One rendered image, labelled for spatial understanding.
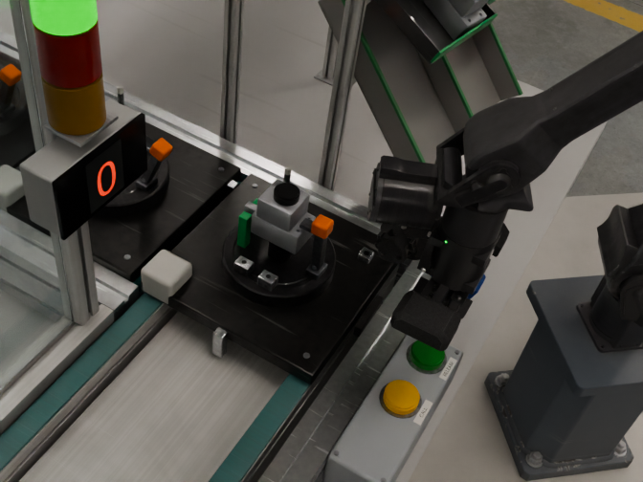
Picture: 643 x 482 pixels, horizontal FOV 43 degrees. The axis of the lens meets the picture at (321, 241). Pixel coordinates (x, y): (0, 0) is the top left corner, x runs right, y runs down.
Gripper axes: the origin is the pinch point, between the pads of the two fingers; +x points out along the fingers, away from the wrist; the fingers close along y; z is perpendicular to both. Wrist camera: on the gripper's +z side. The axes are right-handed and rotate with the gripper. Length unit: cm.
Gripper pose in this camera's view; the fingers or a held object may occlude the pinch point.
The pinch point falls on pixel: (442, 304)
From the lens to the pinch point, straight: 91.0
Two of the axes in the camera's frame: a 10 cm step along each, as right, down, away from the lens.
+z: -8.7, -4.2, 2.5
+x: -1.2, 6.8, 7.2
